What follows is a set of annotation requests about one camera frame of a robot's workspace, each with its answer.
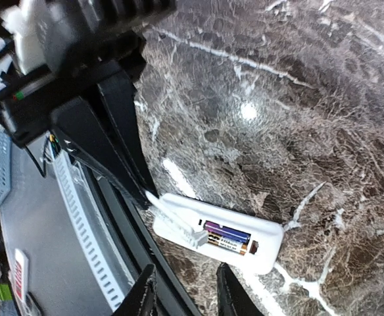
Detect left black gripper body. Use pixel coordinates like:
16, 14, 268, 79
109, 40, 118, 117
0, 32, 146, 148

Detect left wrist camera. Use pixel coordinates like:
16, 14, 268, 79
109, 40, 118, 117
1, 1, 176, 74

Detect white battery cover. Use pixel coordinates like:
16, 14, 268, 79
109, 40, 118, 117
145, 191, 208, 248

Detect gold battery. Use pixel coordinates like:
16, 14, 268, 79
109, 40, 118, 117
208, 232, 247, 255

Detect blue battery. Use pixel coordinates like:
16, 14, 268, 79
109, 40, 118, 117
204, 221, 251, 244

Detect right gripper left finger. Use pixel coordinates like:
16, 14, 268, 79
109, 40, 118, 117
112, 264, 158, 316

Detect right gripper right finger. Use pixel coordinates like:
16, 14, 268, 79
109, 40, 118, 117
216, 263, 254, 315

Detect black front rail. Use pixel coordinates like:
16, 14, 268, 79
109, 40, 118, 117
82, 166, 201, 315

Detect white slotted cable duct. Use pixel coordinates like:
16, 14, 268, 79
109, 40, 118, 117
53, 152, 135, 311

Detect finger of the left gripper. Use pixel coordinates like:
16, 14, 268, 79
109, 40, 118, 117
51, 97, 151, 209
98, 74, 158, 196

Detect white remote control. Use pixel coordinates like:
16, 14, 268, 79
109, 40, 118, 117
146, 192, 283, 275

